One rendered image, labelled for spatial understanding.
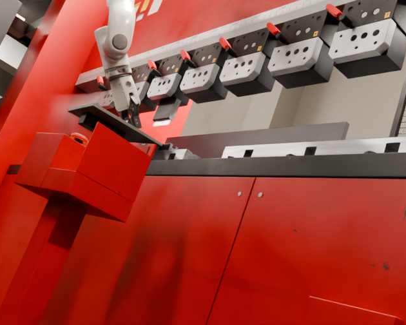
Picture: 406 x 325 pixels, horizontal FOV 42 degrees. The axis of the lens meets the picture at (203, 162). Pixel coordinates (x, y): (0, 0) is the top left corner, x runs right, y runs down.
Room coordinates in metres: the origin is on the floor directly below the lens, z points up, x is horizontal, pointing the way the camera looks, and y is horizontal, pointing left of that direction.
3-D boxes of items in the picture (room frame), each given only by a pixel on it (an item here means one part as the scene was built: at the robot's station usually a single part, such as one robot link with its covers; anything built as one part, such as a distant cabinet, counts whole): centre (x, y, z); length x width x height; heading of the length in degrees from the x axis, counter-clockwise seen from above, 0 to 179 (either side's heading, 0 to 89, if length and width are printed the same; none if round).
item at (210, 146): (2.19, -0.11, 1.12); 1.13 x 0.02 x 0.44; 35
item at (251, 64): (1.40, -0.03, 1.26); 0.15 x 0.09 x 0.17; 35
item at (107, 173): (1.12, 0.23, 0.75); 0.20 x 0.16 x 0.18; 46
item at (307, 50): (1.23, -0.15, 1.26); 0.15 x 0.09 x 0.17; 35
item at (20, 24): (2.62, 1.14, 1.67); 0.40 x 0.24 x 0.07; 35
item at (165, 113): (1.71, 0.18, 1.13); 0.10 x 0.02 x 0.10; 35
